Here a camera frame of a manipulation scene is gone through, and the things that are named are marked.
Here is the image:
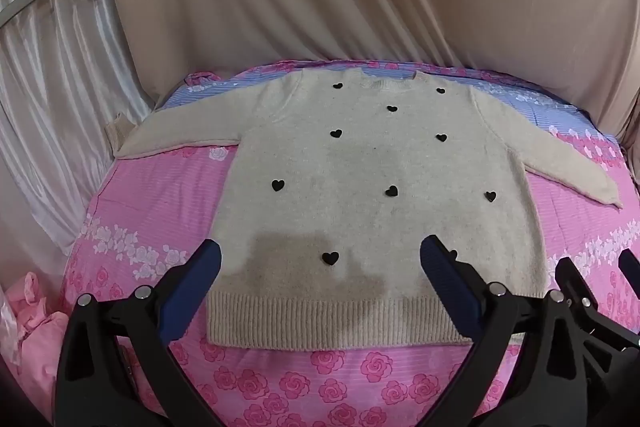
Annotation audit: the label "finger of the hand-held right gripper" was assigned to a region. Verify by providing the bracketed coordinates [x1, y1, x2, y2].
[556, 256, 640, 352]
[618, 249, 640, 290]

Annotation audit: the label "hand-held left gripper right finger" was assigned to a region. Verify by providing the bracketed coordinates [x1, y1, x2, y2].
[419, 234, 588, 427]

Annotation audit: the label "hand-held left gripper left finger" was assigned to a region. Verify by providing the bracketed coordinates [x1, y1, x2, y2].
[55, 238, 223, 427]

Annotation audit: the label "cream sweater with black hearts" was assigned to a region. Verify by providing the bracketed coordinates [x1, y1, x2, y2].
[106, 69, 624, 351]

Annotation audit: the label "pink floral bed sheet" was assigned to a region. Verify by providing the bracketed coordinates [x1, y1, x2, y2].
[60, 59, 640, 427]

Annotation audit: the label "pink crumpled cloth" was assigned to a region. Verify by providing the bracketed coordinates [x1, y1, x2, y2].
[0, 271, 72, 410]

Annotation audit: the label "white satin curtain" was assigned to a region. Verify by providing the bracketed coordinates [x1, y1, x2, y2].
[0, 0, 157, 288]

